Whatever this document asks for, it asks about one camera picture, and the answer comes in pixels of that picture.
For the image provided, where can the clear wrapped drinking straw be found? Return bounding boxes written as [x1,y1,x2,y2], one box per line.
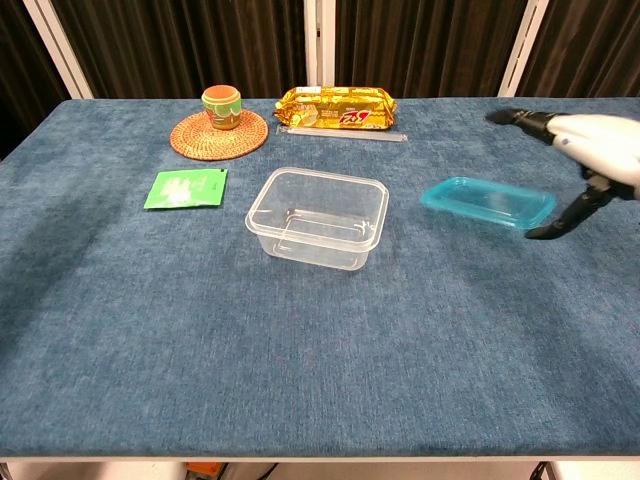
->
[275,125,410,145]

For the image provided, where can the round woven rattan coaster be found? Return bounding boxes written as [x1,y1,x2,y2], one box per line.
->
[169,109,270,162]

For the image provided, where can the small orange green ceramic cup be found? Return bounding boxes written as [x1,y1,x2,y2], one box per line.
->
[201,84,244,131]

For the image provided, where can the white frame post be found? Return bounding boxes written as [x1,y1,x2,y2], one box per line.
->
[303,0,337,90]
[22,0,95,100]
[497,0,547,98]

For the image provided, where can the blue fabric table cloth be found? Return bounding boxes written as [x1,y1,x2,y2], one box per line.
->
[0,97,640,459]

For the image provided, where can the clear plastic container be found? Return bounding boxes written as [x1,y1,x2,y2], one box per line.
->
[244,167,390,272]

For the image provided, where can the blue plastic container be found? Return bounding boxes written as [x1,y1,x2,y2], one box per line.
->
[419,175,557,231]

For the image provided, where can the black pleated curtain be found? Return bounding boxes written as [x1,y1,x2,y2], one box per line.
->
[0,0,640,161]

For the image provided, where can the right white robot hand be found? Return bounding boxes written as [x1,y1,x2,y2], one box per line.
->
[485,108,640,240]

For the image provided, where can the green sachet packet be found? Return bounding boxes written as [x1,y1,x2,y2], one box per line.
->
[143,168,230,212]

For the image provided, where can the gold biscuit packet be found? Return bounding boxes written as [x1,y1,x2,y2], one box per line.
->
[272,86,399,131]

